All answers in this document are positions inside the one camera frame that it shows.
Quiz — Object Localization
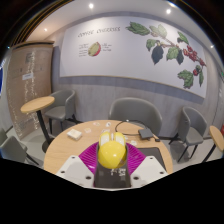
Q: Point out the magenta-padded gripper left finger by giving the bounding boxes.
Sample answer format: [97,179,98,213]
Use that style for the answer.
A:
[55,141,113,190]

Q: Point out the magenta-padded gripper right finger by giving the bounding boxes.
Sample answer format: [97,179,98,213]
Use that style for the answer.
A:
[112,142,169,190]

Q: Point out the yellow computer mouse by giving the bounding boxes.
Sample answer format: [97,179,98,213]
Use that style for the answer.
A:
[97,131,128,170]

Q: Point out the dark grey mouse pad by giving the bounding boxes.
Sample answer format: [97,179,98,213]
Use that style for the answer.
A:
[141,146,168,172]

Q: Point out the small white box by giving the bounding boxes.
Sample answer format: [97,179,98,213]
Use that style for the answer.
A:
[66,128,83,141]

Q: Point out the small black adapter box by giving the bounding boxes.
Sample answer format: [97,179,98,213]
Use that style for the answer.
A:
[138,128,155,141]

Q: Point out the grey upholstered chair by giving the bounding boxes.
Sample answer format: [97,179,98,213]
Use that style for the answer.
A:
[44,89,78,135]
[0,127,42,167]
[108,97,164,138]
[168,106,209,163]

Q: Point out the round wooden high table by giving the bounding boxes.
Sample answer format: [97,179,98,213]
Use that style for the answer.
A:
[20,95,56,154]
[201,125,224,164]

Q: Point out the round ceiling lights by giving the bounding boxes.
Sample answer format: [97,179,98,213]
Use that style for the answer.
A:
[42,1,215,50]

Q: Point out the black cable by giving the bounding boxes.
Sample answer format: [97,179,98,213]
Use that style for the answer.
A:
[114,119,162,143]

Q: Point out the beige patterned wall panel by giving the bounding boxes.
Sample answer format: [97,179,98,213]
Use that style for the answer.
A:
[6,41,55,140]

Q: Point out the white coffee plant wall poster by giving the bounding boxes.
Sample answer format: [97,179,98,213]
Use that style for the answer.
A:
[59,15,209,99]

